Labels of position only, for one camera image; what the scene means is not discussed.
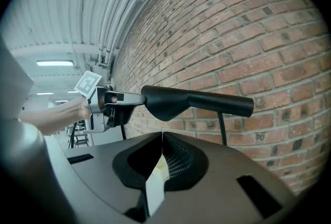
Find person's left forearm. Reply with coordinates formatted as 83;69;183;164
19;96;92;136

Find black stool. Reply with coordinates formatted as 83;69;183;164
74;133;89;148

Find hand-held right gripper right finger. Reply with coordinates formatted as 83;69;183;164
162;131;209;192

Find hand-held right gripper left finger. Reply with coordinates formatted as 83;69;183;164
112;131;163;190

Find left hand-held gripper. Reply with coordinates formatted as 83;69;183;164
74;70;147;134

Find white ceiling pipe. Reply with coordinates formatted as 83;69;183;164
97;0;138;65
108;0;169;66
103;0;153;63

